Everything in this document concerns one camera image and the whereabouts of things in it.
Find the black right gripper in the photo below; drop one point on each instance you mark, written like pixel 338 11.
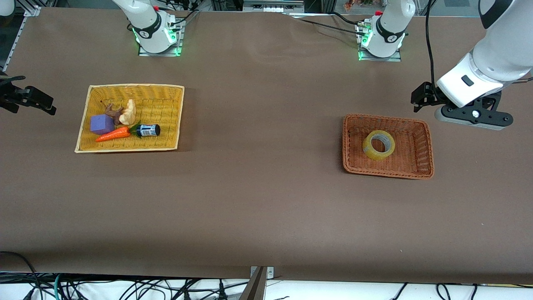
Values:
pixel 12 95

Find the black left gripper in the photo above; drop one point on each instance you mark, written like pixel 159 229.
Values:
pixel 428 95

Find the yellow clear tape roll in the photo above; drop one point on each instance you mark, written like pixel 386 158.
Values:
pixel 367 146

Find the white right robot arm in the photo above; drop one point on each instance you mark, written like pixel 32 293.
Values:
pixel 150 29

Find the brown wicker basket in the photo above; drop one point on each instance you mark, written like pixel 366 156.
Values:
pixel 412 162

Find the purple cube block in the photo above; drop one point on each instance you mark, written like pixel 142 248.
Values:
pixel 101 124

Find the brown toy lion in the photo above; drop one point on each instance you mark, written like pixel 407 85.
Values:
pixel 112 111

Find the orange toy carrot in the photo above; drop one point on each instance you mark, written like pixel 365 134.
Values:
pixel 110 135

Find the beige toy bread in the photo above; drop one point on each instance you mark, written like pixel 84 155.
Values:
pixel 128 113

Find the small blue labelled can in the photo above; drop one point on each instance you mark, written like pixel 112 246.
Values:
pixel 149 130

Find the yellow wicker basket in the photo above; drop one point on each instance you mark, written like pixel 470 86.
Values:
pixel 166 133

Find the grey background box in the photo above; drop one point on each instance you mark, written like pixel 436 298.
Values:
pixel 272 6

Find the brown angled bar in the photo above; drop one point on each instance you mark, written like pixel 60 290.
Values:
pixel 254 289

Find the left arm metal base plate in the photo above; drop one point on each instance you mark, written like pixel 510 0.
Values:
pixel 397 56

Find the aluminium frame rail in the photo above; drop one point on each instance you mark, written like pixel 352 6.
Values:
pixel 25 18

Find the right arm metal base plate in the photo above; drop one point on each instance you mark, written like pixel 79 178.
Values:
pixel 178 41

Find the metal table edge bracket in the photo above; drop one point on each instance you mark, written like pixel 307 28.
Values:
pixel 270 273

